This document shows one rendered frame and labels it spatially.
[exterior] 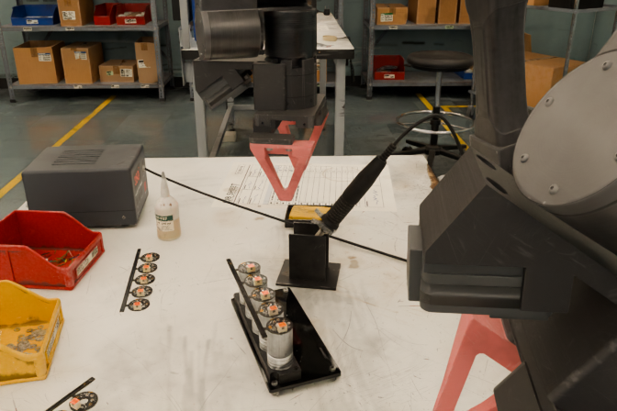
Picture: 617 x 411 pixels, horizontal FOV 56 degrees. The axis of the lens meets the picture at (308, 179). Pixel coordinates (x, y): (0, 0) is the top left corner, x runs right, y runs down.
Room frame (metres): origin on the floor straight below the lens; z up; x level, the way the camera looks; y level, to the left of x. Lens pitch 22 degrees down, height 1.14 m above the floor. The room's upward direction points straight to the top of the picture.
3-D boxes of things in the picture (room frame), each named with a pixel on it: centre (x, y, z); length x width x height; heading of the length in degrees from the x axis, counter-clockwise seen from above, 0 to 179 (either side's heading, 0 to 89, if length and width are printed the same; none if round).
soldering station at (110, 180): (0.82, 0.33, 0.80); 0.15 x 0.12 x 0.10; 95
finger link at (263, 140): (0.61, 0.02, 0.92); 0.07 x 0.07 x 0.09; 81
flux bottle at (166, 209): (0.75, 0.20, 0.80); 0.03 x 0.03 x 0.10
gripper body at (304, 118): (0.64, 0.02, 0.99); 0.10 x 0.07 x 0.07; 171
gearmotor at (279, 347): (0.45, 0.03, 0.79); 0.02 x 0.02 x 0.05
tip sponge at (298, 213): (0.80, 0.00, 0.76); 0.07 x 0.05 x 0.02; 87
